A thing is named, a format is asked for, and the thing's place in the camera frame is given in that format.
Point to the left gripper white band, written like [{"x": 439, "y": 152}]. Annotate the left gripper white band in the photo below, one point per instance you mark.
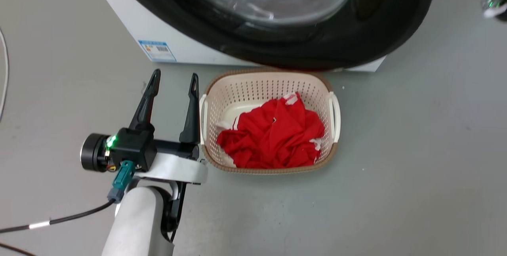
[{"x": 178, "y": 169}]

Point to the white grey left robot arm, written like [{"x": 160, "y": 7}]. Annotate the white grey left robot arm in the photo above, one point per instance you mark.
[{"x": 138, "y": 220}]

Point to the white washing machine body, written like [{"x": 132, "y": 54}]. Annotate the white washing machine body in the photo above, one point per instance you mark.
[{"x": 130, "y": 18}]

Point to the black round washing machine door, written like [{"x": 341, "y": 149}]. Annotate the black round washing machine door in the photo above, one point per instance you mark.
[{"x": 324, "y": 46}]

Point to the blue energy label sticker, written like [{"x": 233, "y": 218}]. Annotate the blue energy label sticker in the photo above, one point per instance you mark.
[{"x": 157, "y": 51}]

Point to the beige perforated laundry basket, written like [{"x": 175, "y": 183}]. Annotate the beige perforated laundry basket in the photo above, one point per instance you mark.
[{"x": 245, "y": 89}]

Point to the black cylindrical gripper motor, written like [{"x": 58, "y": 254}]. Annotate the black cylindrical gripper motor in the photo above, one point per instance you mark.
[{"x": 93, "y": 152}]

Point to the red garment with white trim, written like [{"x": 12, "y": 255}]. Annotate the red garment with white trim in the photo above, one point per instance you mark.
[{"x": 273, "y": 137}]

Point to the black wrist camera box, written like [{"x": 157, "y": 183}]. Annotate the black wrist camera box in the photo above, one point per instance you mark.
[{"x": 132, "y": 149}]

